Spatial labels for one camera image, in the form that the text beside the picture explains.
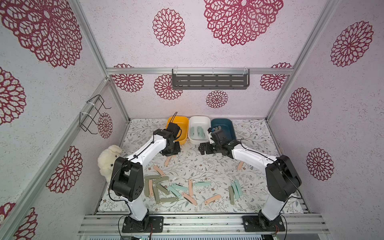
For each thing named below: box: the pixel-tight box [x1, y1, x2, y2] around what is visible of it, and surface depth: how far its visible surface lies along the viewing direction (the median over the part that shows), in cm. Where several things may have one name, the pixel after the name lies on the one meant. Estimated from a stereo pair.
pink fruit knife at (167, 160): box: [164, 156, 172, 167], surface depth 99 cm
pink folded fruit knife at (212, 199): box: [204, 194, 222, 205], surface depth 83 cm
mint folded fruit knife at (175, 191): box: [168, 186, 182, 199], surface depth 85 cm
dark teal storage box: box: [211, 118, 237, 140], surface depth 116 cm
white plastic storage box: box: [188, 116, 211, 145], surface depth 115 cm
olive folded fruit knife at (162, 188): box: [155, 183, 170, 195], surface depth 87 cm
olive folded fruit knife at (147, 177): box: [144, 175, 161, 180], surface depth 92 cm
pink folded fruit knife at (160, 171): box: [153, 165, 166, 177], surface depth 94 cm
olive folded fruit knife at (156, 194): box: [153, 186, 161, 204], surface depth 85 cm
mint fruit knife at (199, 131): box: [197, 126, 202, 137], surface depth 115 cm
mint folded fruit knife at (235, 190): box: [231, 182, 240, 200], surface depth 87 cm
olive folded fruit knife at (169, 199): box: [160, 197, 180, 204], surface depth 83 cm
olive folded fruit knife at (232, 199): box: [228, 186, 235, 205], surface depth 85 cm
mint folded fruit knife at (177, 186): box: [171, 183, 188, 191], surface depth 87 cm
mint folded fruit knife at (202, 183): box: [194, 181, 212, 186], surface depth 89 cm
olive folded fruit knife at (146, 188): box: [144, 179, 149, 197], surface depth 87 cm
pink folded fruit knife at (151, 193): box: [148, 179, 154, 197], surface depth 87 cm
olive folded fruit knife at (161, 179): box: [153, 176, 170, 184], surface depth 92 cm
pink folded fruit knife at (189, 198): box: [182, 192, 198, 206], surface depth 83 cm
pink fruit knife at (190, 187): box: [188, 179, 193, 197], surface depth 87 cm
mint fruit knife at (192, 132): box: [190, 126, 195, 138], surface depth 116 cm
